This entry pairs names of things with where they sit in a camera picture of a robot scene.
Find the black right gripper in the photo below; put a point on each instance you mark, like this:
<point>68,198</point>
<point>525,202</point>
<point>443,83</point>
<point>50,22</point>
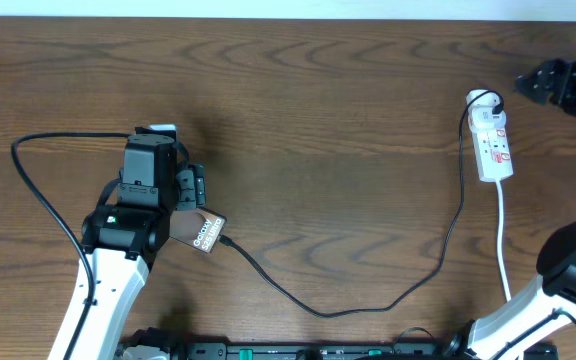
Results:
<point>565,96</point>

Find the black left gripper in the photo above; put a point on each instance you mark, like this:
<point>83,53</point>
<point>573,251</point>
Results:
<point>195,189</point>

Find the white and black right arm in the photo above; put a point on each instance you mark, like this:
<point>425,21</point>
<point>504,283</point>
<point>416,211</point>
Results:
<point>548,302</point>

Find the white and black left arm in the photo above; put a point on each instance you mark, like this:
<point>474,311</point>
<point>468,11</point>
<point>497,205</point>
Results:
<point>158,195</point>

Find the white power strip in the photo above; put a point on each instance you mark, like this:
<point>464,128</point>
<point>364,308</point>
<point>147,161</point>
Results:
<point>486,121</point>

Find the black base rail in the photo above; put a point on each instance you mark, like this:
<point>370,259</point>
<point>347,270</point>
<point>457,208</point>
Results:
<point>222,351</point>

